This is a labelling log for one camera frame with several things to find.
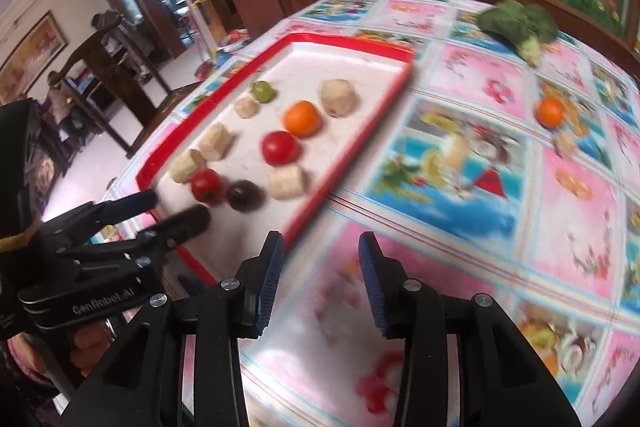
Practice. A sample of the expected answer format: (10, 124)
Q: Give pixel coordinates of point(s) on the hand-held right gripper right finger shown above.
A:
(370, 279)

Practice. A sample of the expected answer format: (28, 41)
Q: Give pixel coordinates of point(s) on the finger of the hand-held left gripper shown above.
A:
(115, 209)
(180, 224)

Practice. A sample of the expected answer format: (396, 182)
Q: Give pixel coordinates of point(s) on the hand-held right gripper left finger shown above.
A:
(270, 279)

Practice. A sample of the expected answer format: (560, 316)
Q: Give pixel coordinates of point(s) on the small red tomato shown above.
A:
(206, 186)

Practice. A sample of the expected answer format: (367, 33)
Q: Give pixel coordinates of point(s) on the dark purple plum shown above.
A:
(245, 195)

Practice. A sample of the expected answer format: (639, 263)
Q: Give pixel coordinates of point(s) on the large red tomato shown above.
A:
(281, 148)

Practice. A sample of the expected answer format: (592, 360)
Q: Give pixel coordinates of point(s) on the green plum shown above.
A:
(262, 91)

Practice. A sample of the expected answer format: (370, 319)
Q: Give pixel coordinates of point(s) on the orange tangerine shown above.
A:
(302, 118)
(550, 112)

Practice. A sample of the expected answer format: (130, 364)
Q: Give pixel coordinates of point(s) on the large beige yam chunk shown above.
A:
(340, 97)

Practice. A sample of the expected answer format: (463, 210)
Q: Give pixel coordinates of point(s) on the red rimmed white tray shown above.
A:
(300, 62)

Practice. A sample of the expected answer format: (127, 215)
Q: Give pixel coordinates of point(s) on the person's left hand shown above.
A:
(92, 349)

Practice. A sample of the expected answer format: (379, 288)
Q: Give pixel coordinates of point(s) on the pink printed tablecloth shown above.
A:
(475, 207)

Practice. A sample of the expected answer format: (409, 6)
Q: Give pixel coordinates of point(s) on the dark wooden chair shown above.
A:
(115, 72)

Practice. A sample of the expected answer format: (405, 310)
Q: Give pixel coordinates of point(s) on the green broccoli head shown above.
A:
(520, 27)

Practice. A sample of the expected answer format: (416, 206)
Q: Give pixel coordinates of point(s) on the framed wall painting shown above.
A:
(30, 57)

